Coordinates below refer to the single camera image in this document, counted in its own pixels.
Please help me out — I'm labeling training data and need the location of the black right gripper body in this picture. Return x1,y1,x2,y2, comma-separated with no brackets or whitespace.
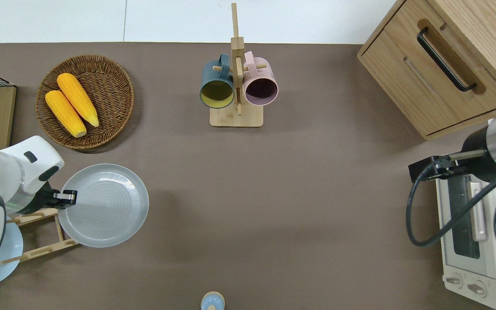
408,155,468,184

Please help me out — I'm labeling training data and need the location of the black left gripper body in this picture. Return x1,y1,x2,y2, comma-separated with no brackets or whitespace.
37,182,66,212

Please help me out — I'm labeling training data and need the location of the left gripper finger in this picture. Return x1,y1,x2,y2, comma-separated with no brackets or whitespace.
54,189,78,206

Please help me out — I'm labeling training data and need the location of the gray plate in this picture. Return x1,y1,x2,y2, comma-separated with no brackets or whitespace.
57,163,150,248

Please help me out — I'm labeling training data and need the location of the wooden plate rack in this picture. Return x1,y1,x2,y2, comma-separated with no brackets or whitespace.
2,208,79,264

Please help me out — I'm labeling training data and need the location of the wooden mug rack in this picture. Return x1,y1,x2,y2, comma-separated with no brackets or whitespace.
210,2,270,128

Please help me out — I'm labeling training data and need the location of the yellow corn cob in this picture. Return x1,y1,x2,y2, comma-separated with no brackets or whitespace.
56,72,100,128
44,89,88,139

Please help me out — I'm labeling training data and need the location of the white toaster oven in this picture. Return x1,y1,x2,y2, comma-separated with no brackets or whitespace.
435,174,496,310

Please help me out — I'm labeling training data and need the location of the wooden drawer cabinet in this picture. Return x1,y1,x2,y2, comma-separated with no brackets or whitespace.
357,0,496,141

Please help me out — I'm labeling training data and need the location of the brown wicker basket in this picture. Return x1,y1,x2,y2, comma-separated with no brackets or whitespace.
35,54,135,151

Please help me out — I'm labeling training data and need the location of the brown table mat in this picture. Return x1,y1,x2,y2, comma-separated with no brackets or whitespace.
0,42,496,310

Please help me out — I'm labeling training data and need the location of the light blue lidded jar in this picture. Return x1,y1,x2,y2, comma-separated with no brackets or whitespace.
200,291,226,310

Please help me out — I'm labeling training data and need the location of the pink mug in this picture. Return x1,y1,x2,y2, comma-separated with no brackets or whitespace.
242,50,279,107

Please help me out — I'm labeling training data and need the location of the dark blue mug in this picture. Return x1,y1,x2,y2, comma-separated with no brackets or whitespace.
199,53,236,109

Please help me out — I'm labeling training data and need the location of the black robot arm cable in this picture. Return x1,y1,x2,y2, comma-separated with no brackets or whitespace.
406,149,496,248

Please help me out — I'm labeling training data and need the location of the white oven door handle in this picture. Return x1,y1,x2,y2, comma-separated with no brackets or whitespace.
469,181,489,242

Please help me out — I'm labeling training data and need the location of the black cabinet handle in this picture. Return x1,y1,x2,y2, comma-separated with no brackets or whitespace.
417,27,477,93

